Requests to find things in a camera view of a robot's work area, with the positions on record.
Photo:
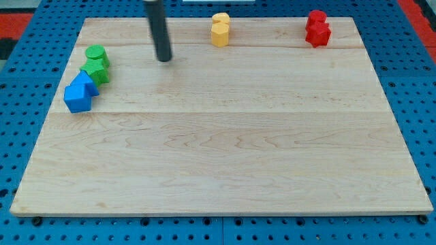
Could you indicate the yellow heart block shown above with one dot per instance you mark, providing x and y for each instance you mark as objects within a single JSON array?
[{"x": 220, "y": 19}]

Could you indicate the green star block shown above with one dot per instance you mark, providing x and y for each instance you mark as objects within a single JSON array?
[{"x": 97, "y": 71}]

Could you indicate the red star block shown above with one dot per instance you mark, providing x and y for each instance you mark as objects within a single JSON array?
[{"x": 318, "y": 34}]

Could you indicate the light wooden board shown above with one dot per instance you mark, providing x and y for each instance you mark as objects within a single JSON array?
[{"x": 266, "y": 126}]

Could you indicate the yellow hexagon block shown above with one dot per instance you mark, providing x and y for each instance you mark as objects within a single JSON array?
[{"x": 220, "y": 34}]

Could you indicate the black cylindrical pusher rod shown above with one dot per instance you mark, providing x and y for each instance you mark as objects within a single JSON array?
[{"x": 156, "y": 15}]

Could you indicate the blue triangle block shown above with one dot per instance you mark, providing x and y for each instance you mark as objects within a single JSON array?
[{"x": 84, "y": 79}]

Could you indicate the green cylinder block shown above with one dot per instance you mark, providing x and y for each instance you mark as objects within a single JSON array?
[{"x": 97, "y": 51}]

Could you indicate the red cylinder block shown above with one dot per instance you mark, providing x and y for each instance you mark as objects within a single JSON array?
[{"x": 315, "y": 16}]

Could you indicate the blue cube block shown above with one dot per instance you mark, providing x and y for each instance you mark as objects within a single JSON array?
[{"x": 77, "y": 98}]

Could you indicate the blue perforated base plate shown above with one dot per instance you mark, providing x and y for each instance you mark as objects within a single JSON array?
[{"x": 34, "y": 69}]

